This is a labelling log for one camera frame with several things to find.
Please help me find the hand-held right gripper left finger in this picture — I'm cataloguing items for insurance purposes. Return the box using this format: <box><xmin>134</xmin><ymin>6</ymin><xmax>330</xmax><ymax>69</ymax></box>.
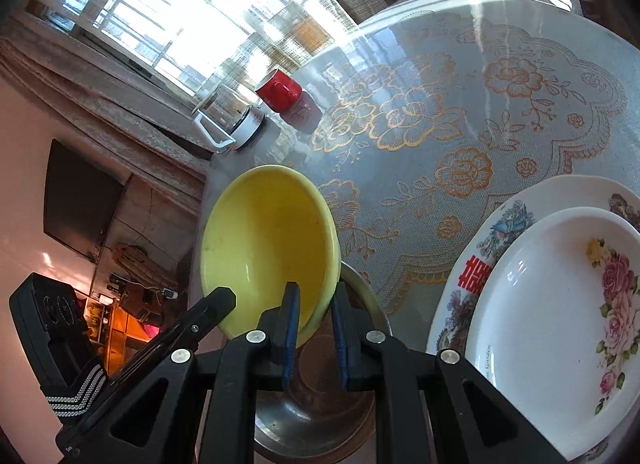
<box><xmin>92</xmin><ymin>282</ymin><xmax>302</xmax><ymax>464</ymax></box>

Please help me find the white rose print plate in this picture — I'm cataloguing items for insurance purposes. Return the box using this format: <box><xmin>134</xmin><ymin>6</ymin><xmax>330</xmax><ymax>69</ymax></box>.
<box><xmin>465</xmin><ymin>206</ymin><xmax>640</xmax><ymax>462</ymax></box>

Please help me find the orange wooden cabinet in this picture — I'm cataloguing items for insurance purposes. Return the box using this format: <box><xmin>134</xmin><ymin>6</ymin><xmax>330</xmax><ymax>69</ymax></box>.
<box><xmin>87</xmin><ymin>289</ymin><xmax>166</xmax><ymax>375</ymax></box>

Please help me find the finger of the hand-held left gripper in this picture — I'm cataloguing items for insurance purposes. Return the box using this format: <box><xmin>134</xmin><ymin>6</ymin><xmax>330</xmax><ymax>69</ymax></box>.
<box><xmin>107</xmin><ymin>287</ymin><xmax>236</xmax><ymax>392</ymax></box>

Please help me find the white glass electric kettle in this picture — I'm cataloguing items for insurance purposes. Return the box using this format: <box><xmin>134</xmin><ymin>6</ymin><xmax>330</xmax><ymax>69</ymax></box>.
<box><xmin>191</xmin><ymin>84</ymin><xmax>264</xmax><ymax>153</ymax></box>

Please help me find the black wall television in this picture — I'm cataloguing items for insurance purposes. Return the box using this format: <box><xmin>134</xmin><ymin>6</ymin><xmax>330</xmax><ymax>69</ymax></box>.
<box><xmin>44</xmin><ymin>139</ymin><xmax>126</xmax><ymax>259</ymax></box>

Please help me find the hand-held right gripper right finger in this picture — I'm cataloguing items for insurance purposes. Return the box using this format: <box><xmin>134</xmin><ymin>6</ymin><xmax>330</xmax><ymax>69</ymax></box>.
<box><xmin>331</xmin><ymin>282</ymin><xmax>566</xmax><ymax>464</ymax></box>

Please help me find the red cup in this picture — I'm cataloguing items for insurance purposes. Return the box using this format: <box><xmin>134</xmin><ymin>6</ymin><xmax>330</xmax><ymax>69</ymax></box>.
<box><xmin>255</xmin><ymin>70</ymin><xmax>301</xmax><ymax>112</ymax></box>

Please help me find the grey lace print tablecloth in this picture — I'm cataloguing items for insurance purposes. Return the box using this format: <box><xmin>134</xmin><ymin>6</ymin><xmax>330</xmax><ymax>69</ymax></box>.
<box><xmin>200</xmin><ymin>0</ymin><xmax>640</xmax><ymax>464</ymax></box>

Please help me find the stainless steel bowl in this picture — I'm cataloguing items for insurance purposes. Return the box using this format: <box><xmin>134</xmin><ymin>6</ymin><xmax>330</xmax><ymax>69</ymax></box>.
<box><xmin>252</xmin><ymin>264</ymin><xmax>393</xmax><ymax>462</ymax></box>

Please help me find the yellow plastic bowl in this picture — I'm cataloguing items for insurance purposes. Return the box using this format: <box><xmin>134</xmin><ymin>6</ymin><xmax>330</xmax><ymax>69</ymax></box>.
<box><xmin>201</xmin><ymin>165</ymin><xmax>342</xmax><ymax>350</ymax></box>

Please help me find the white dragon print plate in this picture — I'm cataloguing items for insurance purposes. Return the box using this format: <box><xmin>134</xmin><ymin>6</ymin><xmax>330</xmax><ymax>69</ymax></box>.
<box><xmin>426</xmin><ymin>175</ymin><xmax>640</xmax><ymax>464</ymax></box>

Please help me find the barred window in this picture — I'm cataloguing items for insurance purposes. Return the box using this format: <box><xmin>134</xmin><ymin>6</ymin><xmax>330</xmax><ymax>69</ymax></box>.
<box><xmin>45</xmin><ymin>0</ymin><xmax>391</xmax><ymax>109</ymax></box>

